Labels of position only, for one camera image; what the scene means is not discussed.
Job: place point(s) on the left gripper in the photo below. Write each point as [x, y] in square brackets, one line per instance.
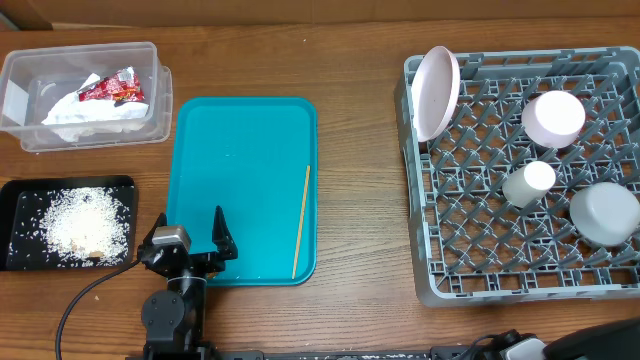
[214, 262]

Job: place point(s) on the rice food scraps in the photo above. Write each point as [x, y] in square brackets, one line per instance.
[71, 228]

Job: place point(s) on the wooden chopstick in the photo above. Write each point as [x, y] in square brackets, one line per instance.
[301, 222]

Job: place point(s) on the red snack wrapper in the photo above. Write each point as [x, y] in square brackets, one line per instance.
[122, 86]

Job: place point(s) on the white napkin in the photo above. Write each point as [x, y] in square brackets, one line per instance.
[70, 110]

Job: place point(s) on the large white plate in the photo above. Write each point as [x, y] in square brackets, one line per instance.
[434, 92]

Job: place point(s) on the white paper cup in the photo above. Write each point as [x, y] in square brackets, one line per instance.
[529, 183]

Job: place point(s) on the small white plate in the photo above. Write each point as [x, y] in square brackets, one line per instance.
[554, 119]

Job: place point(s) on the grey bowl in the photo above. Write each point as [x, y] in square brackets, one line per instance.
[606, 214]

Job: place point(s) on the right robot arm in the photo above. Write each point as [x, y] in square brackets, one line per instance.
[616, 340]

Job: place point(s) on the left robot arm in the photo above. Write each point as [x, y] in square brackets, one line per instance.
[174, 318]

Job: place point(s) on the grey dishwasher rack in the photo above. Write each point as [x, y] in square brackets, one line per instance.
[470, 245]

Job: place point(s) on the teal serving tray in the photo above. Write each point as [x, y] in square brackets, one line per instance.
[249, 156]

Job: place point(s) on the black plastic tray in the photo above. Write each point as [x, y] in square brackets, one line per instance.
[12, 189]

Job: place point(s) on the clear plastic bin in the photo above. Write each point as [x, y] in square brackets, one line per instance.
[34, 80]

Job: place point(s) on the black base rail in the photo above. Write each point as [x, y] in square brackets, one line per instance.
[437, 352]

